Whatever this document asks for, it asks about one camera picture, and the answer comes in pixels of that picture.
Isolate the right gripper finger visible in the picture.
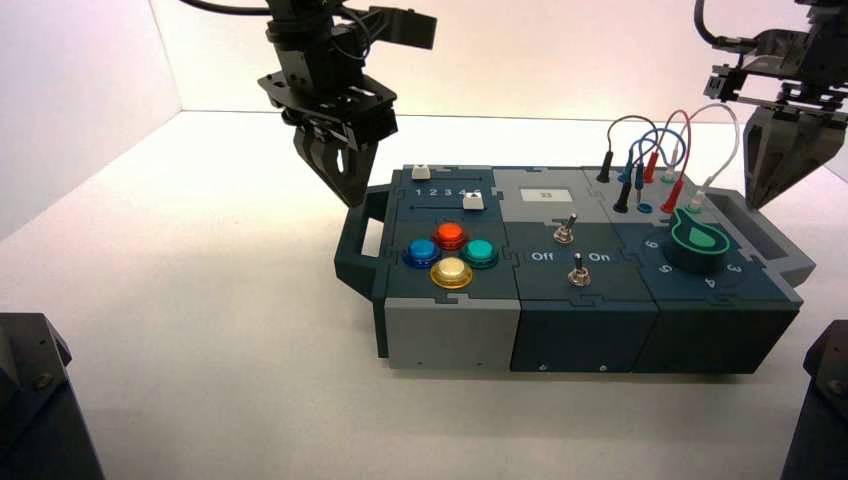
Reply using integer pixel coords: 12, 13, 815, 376
755, 119, 829, 210
743, 107, 790, 210

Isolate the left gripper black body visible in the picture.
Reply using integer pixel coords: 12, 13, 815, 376
258, 46, 399, 152

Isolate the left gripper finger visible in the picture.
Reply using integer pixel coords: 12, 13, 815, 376
351, 142, 380, 208
294, 127, 362, 208

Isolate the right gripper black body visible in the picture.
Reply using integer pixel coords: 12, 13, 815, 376
703, 29, 848, 114

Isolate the blue banana plug wire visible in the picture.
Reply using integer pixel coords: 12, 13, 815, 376
619, 127, 688, 207

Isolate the blue grey modular task box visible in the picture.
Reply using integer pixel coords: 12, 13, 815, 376
333, 162, 817, 376

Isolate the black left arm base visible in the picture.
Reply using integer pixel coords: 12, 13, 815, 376
0, 312, 106, 480

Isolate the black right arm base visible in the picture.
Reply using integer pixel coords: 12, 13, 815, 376
781, 319, 848, 480

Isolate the blue round push button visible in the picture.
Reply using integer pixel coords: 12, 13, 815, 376
402, 238, 442, 270

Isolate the red round push button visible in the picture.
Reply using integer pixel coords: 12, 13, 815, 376
432, 221, 470, 252

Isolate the black green rotary knob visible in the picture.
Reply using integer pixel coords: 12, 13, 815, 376
664, 206, 731, 276

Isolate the yellow round push button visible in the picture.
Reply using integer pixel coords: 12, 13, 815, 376
429, 256, 475, 291

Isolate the green round push button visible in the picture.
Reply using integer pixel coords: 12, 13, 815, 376
460, 239, 500, 270

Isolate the small grey LCD display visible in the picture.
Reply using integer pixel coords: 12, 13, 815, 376
519, 188, 575, 204

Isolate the white banana plug wire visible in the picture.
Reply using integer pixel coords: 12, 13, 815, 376
664, 102, 741, 213

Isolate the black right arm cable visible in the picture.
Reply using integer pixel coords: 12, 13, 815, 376
693, 0, 758, 52

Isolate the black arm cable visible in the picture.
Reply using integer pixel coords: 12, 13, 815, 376
693, 0, 758, 52
178, 0, 274, 17

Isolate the red banana plug wire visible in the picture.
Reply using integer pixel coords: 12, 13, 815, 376
642, 109, 694, 215

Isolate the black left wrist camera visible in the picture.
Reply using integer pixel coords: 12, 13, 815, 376
367, 6, 439, 52

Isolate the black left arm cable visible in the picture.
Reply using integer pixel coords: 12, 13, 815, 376
178, 0, 274, 17

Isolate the metal toggle switch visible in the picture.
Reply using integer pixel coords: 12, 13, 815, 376
567, 251, 593, 289
553, 211, 579, 246

